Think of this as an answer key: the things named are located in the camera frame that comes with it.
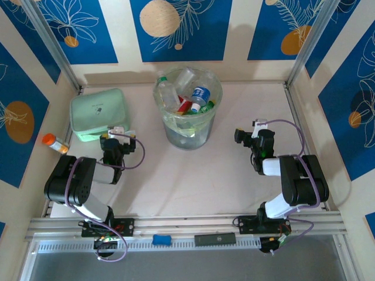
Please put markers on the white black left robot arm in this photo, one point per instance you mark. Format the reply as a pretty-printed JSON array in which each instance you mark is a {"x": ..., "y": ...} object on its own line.
[{"x": 70, "y": 181}]

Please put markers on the orange capped pill bottle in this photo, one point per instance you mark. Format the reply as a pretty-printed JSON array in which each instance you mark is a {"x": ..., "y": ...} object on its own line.
[{"x": 55, "y": 143}]

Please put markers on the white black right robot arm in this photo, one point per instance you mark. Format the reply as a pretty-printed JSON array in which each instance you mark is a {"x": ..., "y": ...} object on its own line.
[{"x": 301, "y": 181}]

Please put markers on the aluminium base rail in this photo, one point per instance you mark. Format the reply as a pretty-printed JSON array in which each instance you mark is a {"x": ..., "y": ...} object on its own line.
[{"x": 181, "y": 226}]

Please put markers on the blue label bottle white cap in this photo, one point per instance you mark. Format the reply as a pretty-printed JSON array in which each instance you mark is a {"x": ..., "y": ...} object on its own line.
[{"x": 201, "y": 94}]

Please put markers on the red label bottle white cap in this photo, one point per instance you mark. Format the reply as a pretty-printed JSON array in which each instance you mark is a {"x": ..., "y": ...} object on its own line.
[{"x": 184, "y": 106}]

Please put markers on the aluminium side rail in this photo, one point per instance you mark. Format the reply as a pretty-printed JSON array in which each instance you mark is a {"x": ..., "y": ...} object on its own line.
[{"x": 293, "y": 102}]

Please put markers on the clear bottle green cap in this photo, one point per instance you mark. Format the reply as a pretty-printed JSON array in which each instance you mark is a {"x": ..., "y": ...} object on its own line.
[{"x": 168, "y": 93}]

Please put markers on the clear plastic waste bin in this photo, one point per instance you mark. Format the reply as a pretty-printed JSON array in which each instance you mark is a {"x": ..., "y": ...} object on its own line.
[{"x": 190, "y": 140}]

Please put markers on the small blue object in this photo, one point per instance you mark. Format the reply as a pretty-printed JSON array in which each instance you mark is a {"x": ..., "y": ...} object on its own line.
[{"x": 161, "y": 239}]

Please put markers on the black rectangular device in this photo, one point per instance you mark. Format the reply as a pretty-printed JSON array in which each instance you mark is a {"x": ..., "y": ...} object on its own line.
[{"x": 215, "y": 239}]

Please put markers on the mint green zip pouch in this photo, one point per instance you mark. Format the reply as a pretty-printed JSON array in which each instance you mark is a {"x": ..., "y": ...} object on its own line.
[{"x": 96, "y": 111}]

